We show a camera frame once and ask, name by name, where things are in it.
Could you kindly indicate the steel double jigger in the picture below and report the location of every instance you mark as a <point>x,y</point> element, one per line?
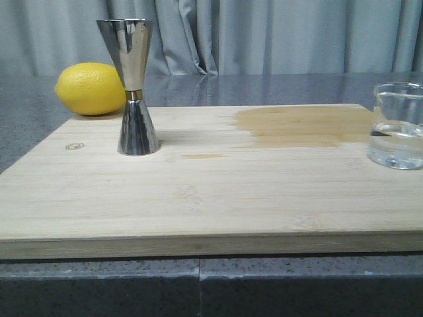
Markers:
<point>127,41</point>

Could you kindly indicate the clear glass beaker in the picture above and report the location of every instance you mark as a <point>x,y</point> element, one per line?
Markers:
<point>395,138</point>

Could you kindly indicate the wooden cutting board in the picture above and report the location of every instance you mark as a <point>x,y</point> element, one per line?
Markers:
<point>226,180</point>

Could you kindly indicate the yellow lemon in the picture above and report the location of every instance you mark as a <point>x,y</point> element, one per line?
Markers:
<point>91,89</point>

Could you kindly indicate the grey curtain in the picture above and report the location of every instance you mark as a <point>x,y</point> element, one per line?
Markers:
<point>220,37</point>

